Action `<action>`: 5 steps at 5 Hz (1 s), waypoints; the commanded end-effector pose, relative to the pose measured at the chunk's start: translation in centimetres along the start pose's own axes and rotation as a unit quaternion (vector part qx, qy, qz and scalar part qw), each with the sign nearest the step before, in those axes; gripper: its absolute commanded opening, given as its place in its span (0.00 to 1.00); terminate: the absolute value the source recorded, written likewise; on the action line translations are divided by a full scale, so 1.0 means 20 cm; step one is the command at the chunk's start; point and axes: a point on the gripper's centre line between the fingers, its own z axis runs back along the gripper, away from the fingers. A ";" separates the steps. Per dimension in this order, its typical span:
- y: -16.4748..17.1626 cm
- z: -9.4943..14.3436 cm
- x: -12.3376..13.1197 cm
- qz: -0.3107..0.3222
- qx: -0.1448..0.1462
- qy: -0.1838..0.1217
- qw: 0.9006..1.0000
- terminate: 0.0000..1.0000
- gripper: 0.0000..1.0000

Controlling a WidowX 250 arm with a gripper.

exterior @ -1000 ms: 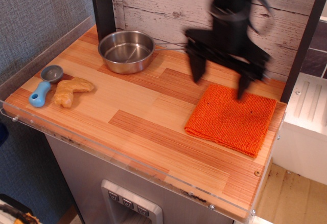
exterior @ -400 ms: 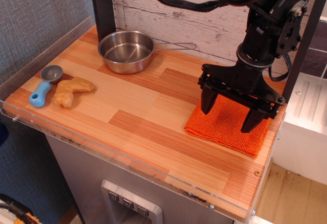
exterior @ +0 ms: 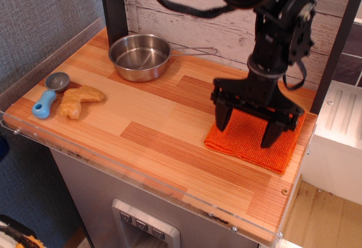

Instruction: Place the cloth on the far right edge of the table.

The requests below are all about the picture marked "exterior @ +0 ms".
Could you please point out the steel pot with wire handle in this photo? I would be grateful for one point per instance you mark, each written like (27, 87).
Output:
(140, 57)

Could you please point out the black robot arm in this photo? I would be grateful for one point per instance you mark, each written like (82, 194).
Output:
(282, 39)

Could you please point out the dark left frame post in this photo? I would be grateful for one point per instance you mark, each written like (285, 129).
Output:
(115, 19)

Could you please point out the orange knitted towel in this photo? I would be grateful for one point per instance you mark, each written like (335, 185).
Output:
(242, 138)

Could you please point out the dark right frame post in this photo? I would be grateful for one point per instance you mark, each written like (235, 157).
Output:
(336, 51)

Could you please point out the grey toy fridge cabinet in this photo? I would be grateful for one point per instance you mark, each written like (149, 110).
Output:
(93, 191)

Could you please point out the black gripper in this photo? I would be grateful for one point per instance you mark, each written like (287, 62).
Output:
(259, 97)

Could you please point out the white toy sink unit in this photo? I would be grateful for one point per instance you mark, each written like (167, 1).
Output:
(333, 161)

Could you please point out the dark frame post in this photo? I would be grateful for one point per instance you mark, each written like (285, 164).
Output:
(115, 19)
(336, 51)

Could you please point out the blue handled grey scoop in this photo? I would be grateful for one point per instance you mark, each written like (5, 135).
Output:
(55, 83)

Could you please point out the silver dispenser panel with buttons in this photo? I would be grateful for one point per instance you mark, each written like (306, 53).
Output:
(140, 229)

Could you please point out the tan toy chicken piece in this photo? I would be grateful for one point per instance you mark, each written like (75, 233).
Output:
(73, 98)

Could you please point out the dark bag with yellow item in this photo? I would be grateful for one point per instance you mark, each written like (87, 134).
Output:
(15, 234)

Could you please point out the clear acrylic edge guard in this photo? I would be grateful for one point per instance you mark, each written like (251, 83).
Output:
(233, 195)

